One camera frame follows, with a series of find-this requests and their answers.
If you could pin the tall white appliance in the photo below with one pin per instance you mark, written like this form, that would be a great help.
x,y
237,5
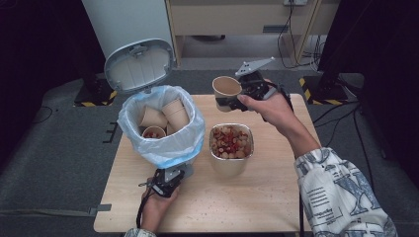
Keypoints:
x,y
125,23

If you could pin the white power strip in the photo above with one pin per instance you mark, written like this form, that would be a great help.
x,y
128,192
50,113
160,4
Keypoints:
x,y
295,2

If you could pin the brown paper cup with leftovers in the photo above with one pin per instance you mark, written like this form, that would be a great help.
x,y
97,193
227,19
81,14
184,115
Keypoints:
x,y
153,132

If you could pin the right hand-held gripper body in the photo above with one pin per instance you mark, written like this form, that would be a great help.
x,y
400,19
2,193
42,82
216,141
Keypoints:
x,y
253,84

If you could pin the person's left hand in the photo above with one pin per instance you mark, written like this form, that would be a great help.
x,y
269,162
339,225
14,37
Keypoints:
x,y
158,210

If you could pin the red and beige snack mix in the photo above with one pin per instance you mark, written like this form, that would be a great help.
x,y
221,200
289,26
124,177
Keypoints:
x,y
230,141

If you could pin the metal container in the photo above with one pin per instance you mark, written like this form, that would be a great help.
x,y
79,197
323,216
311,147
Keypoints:
x,y
230,166

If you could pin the person's right hand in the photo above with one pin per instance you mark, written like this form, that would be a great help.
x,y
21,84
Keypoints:
x,y
273,110

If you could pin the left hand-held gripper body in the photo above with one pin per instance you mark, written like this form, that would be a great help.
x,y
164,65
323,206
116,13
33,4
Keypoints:
x,y
168,181

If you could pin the wooden cabinet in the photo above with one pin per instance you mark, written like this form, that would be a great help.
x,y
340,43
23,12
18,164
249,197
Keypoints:
x,y
230,16

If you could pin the black stand base striped tape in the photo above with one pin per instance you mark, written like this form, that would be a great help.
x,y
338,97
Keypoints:
x,y
95,94
324,90

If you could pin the grey bin lid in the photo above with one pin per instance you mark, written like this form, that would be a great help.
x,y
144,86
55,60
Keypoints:
x,y
138,69

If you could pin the trash bin with blue bag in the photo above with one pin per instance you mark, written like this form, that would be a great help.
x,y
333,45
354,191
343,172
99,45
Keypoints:
x,y
171,148

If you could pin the grey tape strip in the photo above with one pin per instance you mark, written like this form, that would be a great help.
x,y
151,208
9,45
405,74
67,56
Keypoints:
x,y
100,209

